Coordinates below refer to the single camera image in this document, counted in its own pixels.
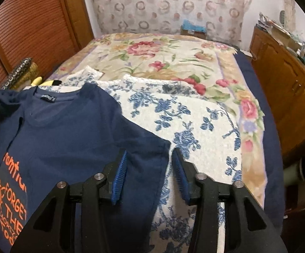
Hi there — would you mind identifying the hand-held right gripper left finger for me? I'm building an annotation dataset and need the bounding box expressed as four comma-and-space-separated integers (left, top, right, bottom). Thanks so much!
10, 149, 128, 253

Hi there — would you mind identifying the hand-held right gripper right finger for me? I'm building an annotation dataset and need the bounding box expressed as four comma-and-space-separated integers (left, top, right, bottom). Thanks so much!
172, 148, 288, 253

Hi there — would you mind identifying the navy printed t-shirt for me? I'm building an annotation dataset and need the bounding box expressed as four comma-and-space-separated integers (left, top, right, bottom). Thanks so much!
0, 82, 171, 251

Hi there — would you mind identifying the dark dotted pillow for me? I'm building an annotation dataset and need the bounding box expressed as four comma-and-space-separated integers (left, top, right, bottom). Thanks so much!
0, 57, 33, 90

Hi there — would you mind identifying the yellow plush toy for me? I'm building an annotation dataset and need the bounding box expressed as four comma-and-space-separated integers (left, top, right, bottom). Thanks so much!
31, 76, 62, 87

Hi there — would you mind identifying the blue floral white cloth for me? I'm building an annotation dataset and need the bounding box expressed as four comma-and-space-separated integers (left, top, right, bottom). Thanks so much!
61, 66, 244, 253

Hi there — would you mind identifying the brown slatted wooden wardrobe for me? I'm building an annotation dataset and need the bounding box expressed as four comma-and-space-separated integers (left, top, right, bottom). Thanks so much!
0, 0, 95, 111

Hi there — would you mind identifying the navy bedsheet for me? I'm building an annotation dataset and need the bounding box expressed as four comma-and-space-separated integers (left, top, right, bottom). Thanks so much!
233, 51, 286, 217

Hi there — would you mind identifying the red floral blanket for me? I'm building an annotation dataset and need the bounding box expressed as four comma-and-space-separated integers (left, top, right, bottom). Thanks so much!
55, 33, 269, 206

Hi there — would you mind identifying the wooden cabinet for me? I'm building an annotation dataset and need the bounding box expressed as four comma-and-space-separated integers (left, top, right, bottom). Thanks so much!
249, 26, 305, 159

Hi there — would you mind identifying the blue box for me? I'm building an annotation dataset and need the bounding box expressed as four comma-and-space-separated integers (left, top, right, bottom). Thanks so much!
180, 19, 208, 39

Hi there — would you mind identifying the cardboard box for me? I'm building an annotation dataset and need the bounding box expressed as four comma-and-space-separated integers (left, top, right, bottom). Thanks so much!
270, 26, 294, 45

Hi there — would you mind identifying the beige lace curtain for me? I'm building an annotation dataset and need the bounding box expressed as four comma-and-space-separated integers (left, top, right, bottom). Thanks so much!
280, 0, 298, 31

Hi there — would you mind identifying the ring patterned curtain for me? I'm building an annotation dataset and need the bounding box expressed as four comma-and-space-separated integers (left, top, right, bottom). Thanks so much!
85, 0, 255, 43

